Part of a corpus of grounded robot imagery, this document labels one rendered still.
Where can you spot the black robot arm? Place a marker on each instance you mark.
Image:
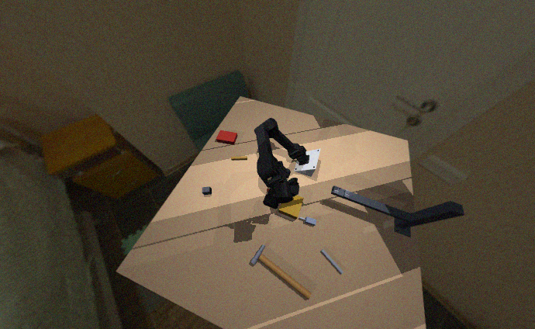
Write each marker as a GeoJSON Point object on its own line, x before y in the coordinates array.
{"type": "Point", "coordinates": [269, 166]}

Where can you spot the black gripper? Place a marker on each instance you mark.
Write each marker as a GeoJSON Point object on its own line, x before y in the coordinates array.
{"type": "Point", "coordinates": [270, 198]}

